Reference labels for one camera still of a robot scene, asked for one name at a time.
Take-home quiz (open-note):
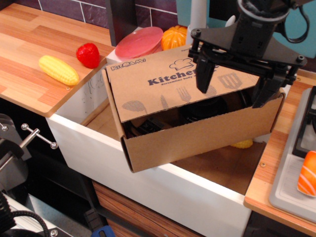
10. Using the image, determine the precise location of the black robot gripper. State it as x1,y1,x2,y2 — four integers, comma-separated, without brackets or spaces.
189,0,308,109

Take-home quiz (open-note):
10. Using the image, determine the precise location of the brown cardboard kitchen box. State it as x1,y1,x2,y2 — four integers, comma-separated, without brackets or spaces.
103,46,285,172

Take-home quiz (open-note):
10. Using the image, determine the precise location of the yellow toy under box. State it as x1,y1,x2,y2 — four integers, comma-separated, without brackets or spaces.
231,139,253,149

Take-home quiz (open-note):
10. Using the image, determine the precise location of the orange toy pumpkin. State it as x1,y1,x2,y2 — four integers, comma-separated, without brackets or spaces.
160,25,187,51

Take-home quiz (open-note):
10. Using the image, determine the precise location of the pink plastic plate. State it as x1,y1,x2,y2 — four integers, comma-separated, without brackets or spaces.
115,27,163,58

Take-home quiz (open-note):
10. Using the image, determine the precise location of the white toy sink basin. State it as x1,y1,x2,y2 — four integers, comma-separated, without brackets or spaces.
46,48,292,237

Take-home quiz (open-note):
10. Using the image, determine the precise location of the salmon sushi toy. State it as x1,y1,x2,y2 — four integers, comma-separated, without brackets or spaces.
297,151,316,198

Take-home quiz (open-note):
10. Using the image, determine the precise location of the grey toy stove top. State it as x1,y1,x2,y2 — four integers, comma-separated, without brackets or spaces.
269,86,316,222

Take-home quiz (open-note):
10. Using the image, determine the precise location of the red toy strawberry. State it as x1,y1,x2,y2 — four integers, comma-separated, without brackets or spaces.
76,43,100,69

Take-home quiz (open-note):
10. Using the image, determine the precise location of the yellow toy corn cob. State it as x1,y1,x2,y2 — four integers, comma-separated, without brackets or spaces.
39,55,79,86

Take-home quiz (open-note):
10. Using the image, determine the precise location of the black cable loop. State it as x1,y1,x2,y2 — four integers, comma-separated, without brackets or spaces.
278,0,311,44

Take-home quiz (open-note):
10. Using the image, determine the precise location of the white faucet post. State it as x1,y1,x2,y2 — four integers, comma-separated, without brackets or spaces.
186,0,208,44

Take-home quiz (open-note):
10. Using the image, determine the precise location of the silver metal handle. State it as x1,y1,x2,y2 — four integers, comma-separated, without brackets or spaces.
20,123,58,150

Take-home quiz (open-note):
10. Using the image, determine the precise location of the black corrugated cable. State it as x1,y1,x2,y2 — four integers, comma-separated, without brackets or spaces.
0,191,51,237

